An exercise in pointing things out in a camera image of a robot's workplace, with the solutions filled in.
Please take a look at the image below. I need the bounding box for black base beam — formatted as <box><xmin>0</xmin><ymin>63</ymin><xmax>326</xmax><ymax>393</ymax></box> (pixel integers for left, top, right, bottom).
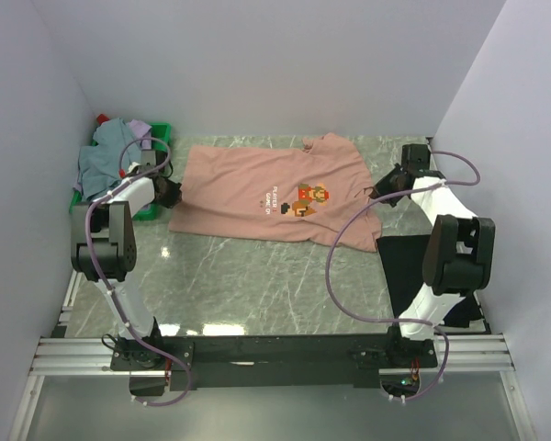
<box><xmin>110</xmin><ymin>327</ymin><xmax>438</xmax><ymax>396</ymax></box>

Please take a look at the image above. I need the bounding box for pink printed t-shirt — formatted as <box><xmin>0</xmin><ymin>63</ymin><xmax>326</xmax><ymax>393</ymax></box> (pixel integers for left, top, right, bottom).
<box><xmin>168</xmin><ymin>133</ymin><xmax>382</xmax><ymax>253</ymax></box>

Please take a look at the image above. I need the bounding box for red garment in bin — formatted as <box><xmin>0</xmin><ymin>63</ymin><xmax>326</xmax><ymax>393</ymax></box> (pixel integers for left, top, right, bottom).
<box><xmin>96</xmin><ymin>114</ymin><xmax>109</xmax><ymax>125</ymax></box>

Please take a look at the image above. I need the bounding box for black folded t-shirt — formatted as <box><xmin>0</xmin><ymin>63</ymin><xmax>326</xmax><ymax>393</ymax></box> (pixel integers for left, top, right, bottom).
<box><xmin>377</xmin><ymin>234</ymin><xmax>484</xmax><ymax>329</ymax></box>

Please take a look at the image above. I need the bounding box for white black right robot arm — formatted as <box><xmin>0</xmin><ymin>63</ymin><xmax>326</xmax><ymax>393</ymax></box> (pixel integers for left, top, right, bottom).
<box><xmin>372</xmin><ymin>144</ymin><xmax>496</xmax><ymax>367</ymax></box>

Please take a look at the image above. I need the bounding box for green plastic bin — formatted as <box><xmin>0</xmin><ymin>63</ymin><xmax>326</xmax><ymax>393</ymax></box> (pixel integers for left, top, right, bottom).
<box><xmin>69</xmin><ymin>119</ymin><xmax>172</xmax><ymax>213</ymax></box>

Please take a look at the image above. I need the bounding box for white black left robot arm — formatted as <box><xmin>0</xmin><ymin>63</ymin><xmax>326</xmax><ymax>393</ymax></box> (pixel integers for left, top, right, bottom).
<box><xmin>71</xmin><ymin>150</ymin><xmax>182</xmax><ymax>369</ymax></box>

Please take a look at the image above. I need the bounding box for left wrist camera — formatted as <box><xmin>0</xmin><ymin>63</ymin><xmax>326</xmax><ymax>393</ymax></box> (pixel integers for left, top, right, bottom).
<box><xmin>118</xmin><ymin>162</ymin><xmax>141</xmax><ymax>179</ymax></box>

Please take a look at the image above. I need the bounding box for aluminium frame rail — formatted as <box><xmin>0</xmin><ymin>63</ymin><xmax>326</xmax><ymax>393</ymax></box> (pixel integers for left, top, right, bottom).
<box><xmin>29</xmin><ymin>229</ymin><xmax>518</xmax><ymax>376</ymax></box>

